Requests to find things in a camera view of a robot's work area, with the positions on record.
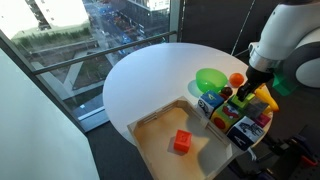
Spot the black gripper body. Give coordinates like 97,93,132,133
244,65,275,92

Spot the light green toy block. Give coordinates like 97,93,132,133
228,94,256,111

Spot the round orange toy fruit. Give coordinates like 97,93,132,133
228,72,245,89

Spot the grey toy block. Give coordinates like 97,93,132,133
245,96,270,120

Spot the dark purple toy plum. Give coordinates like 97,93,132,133
221,86,234,97

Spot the yellow toy banana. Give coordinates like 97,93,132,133
253,84,280,113

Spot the magenta toy block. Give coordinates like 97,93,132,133
254,113,272,129

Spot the red toy block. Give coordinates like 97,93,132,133
173,129,194,154

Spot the wooden tray box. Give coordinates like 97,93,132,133
127,96,245,180

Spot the green soft cube red bird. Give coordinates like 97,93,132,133
210,102,244,134

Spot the green plastic bowl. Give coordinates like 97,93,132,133
195,67,229,94

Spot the blue soft cube number four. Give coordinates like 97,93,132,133
197,89,225,120

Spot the black equipment stand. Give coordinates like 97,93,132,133
229,123,320,180

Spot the dark window railing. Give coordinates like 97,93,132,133
31,30,178,76

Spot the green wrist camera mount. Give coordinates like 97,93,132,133
271,71,299,97

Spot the black clamp red handle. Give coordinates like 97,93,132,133
289,133,319,168

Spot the dark window frame post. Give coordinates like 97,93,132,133
168,0,185,44

